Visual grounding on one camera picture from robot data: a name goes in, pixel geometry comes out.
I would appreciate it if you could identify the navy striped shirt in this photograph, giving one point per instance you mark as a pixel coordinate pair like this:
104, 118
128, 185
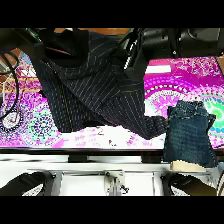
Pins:
96, 90

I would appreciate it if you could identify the brown clothes hanger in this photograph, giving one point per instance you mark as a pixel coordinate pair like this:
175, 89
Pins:
60, 51

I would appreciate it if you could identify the blue jeans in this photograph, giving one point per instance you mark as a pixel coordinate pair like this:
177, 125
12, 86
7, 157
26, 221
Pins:
190, 136

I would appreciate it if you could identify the beige flat pad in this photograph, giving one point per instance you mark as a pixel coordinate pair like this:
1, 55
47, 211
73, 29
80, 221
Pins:
186, 166

